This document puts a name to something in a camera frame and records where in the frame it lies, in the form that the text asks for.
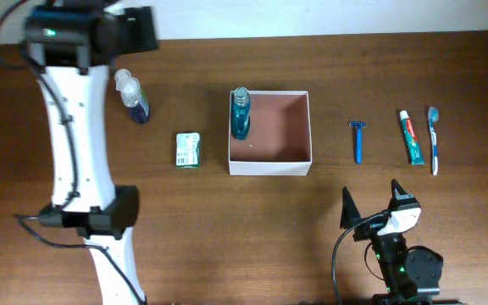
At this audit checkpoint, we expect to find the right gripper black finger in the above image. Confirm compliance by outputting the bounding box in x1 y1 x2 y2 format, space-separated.
340 186 362 230
389 179 416 211

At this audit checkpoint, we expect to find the green red toothpaste tube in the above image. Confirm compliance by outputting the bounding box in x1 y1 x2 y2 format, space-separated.
399 110 424 165

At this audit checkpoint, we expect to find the dark blue pump bottle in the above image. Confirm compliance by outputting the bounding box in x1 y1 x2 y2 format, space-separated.
114 69 150 125

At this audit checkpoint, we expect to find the teal mouthwash bottle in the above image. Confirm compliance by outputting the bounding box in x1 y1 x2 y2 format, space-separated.
231 87 251 140

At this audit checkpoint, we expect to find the green white soap packet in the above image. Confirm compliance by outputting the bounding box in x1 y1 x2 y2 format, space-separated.
175 132 201 169

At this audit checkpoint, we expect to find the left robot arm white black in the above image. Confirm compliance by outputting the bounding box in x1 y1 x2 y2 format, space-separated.
24 1 158 304

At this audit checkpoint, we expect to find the blue disposable razor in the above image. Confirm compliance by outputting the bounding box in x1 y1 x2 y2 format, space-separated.
348 121 367 164

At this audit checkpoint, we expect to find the blue white toothbrush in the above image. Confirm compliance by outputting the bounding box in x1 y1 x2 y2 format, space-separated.
428 107 439 175

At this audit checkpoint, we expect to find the white open cardboard box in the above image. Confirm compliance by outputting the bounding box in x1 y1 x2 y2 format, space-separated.
228 88 313 176

